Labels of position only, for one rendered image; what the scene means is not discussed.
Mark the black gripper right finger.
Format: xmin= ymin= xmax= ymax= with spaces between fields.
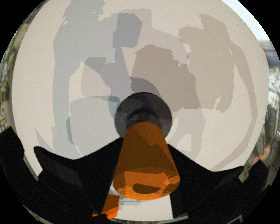
xmin=168 ymin=144 xmax=244 ymax=218

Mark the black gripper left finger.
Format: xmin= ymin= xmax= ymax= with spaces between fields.
xmin=34 ymin=137 xmax=124 ymax=214

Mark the orange knob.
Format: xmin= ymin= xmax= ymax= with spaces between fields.
xmin=112 ymin=121 xmax=180 ymax=200

